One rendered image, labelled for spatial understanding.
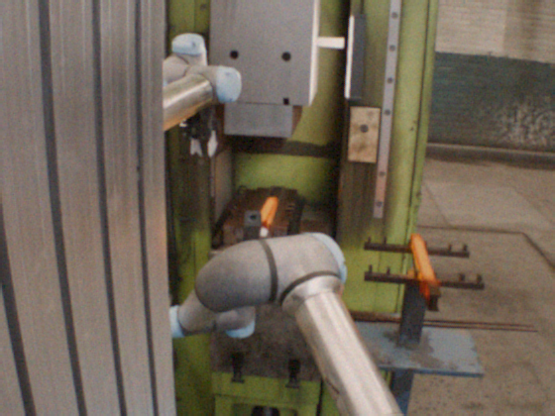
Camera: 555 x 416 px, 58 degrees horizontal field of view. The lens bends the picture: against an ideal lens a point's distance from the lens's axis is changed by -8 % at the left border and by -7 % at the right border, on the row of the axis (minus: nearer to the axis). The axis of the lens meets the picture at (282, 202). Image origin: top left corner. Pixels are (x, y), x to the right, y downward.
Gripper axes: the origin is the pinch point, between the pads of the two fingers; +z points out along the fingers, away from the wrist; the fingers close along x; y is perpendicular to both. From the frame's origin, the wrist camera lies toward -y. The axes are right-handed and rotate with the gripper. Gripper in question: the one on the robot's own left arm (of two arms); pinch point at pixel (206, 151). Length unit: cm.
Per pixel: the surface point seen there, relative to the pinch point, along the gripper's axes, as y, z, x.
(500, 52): -558, 256, 253
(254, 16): -28.6, -26.8, 10.3
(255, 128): -13.9, 2.1, 11.3
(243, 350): 24, 64, 9
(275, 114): -15.9, -1.7, 17.0
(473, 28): -571, 228, 210
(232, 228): 0.5, 30.4, 4.7
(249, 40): -25.5, -20.7, 9.0
